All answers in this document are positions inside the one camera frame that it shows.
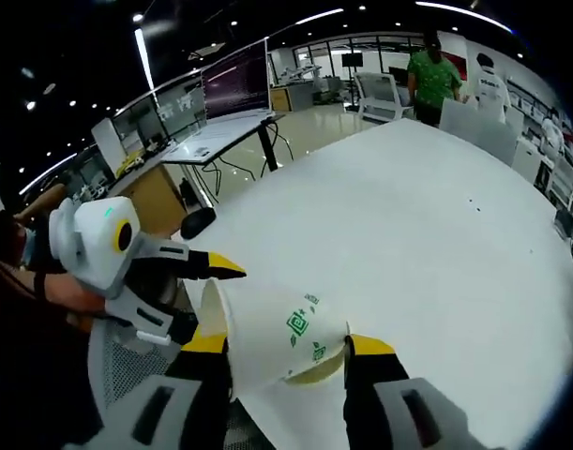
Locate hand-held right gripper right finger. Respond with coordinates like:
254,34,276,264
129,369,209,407
342,333,493,450

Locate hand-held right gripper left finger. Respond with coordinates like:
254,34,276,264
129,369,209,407
96,333,234,450

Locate green-printed white paper cup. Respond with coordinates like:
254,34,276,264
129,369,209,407
200,277,352,405

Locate person's left hand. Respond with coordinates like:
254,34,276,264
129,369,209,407
45,273,111,333

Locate black computer mouse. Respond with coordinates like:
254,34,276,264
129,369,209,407
180,206,218,240

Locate black wristband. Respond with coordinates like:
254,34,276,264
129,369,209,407
32,270,49,302

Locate white side desk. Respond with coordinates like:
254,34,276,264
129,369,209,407
161,112,287,207

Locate white table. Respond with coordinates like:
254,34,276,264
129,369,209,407
173,116,573,450

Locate large computer monitor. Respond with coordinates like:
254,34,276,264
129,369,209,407
200,39,273,123

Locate wooden cabinet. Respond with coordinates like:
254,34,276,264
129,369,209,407
270,85,315,113

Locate white office chair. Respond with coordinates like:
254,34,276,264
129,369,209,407
353,71,414,124

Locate black screen on stand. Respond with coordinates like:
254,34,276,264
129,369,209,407
340,52,365,112

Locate white chair back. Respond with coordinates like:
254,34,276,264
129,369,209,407
439,98,520,163

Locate black desk cables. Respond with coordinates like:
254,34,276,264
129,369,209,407
191,158,268,207

